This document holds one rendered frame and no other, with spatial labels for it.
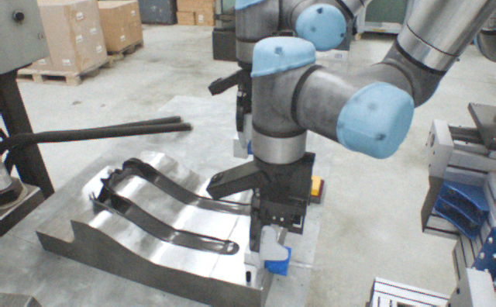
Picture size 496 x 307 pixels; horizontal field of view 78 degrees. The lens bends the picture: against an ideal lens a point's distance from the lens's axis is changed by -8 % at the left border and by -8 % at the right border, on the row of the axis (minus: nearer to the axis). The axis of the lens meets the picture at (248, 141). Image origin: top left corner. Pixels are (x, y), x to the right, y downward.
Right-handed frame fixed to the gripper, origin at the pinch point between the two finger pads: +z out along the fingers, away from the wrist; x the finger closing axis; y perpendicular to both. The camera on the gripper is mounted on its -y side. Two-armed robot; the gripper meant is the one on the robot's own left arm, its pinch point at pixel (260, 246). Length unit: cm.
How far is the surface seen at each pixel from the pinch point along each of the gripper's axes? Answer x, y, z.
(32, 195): 8, -69, 13
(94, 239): -7.0, -30.2, 1.6
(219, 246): 0.2, -7.9, 2.8
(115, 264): -7.0, -27.0, 7.3
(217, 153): 42, -26, 11
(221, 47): 386, -163, 73
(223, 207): 10.9, -11.2, 3.0
